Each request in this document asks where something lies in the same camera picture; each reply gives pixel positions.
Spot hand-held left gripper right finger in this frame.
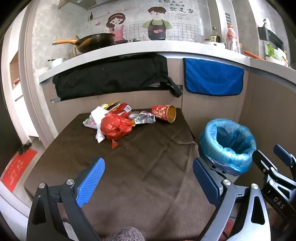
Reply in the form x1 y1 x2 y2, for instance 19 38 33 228
192 158 271 241

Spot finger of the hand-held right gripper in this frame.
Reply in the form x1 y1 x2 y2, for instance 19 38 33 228
273 145 296 181
252 150 278 179

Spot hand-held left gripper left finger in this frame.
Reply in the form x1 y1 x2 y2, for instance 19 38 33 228
26 158 106 241

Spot white smiley-face waste bin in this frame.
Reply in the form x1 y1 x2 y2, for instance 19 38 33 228
203 153 241 186

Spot blue plastic bin liner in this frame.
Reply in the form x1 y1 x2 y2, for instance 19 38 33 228
199 119 257 173

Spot pink cartoon tissue pack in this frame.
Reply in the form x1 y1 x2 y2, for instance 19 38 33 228
83 117 99 128

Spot red plastic bag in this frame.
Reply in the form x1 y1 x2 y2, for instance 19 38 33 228
101 113 133 140

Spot white tissue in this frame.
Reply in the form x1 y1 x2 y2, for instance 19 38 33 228
91 106 110 143

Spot yellow paper packet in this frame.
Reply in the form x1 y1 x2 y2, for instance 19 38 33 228
100 101 121 113

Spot red snack wrapper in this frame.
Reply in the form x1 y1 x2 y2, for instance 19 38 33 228
110 103 133 118

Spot silver foil wrapper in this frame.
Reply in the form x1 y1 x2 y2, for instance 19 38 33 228
134 111 156 125

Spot red paper cup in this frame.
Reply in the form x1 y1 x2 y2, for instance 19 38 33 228
151 105 176 123

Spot wood-grain kitchen cabinet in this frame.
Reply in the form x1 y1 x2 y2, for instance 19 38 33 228
38 40 296 209

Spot grey knit clothing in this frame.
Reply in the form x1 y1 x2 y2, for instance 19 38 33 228
102 227 146 241

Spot small black floor object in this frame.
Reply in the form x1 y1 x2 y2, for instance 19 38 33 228
18 142 32 156

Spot red floor mat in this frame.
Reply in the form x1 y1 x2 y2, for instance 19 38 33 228
0 148 38 193

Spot blue towel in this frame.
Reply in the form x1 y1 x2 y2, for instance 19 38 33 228
183 58 245 96

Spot green leafy vegetables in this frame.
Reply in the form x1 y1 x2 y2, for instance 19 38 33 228
266 43 289 66

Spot orange carrot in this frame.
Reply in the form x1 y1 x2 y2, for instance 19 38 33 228
243 50 265 61

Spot black fabric bag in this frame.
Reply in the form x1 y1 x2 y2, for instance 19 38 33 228
52 53 183 101

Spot white bowl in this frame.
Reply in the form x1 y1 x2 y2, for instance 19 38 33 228
48 58 63 69

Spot white dish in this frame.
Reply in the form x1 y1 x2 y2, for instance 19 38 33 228
203 40 226 48

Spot red label plastic bottle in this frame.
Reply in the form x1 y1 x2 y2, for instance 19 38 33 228
226 24 238 51

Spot dark sauce bottle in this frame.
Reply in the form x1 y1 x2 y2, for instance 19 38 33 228
210 27 221 43

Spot glass range hood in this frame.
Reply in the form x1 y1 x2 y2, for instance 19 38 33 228
58 0 93 10

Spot black wall rack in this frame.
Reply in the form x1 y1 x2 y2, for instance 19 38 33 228
258 20 285 50

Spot black wok with wooden handle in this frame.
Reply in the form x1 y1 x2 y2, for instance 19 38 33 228
52 33 116 53

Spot cartoon wall sticker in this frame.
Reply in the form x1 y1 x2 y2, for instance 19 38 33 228
89 0 201 42

